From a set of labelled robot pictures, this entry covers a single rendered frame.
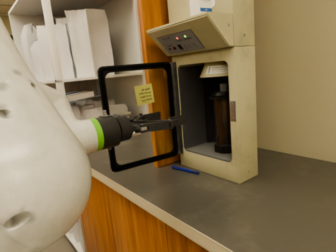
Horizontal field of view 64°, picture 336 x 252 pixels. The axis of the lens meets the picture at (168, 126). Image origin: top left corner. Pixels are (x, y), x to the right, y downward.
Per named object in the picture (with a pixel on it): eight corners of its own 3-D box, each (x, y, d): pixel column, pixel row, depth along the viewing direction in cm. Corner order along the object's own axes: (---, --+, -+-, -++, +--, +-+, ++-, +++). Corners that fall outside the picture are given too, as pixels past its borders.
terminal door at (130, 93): (178, 155, 117) (170, 61, 109) (111, 173, 103) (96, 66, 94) (177, 154, 118) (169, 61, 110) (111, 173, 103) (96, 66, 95)
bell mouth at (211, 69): (220, 74, 117) (219, 61, 115) (256, 72, 103) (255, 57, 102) (190, 78, 106) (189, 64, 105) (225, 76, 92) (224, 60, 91)
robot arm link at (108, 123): (93, 150, 80) (106, 156, 73) (87, 111, 78) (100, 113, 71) (111, 145, 84) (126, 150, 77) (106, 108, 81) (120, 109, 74)
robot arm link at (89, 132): (50, 176, 68) (52, 149, 61) (35, 139, 74) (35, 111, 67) (101, 161, 77) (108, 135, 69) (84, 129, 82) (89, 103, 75)
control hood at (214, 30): (171, 56, 111) (169, 30, 109) (234, 46, 86) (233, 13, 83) (148, 57, 104) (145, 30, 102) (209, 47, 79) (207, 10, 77)
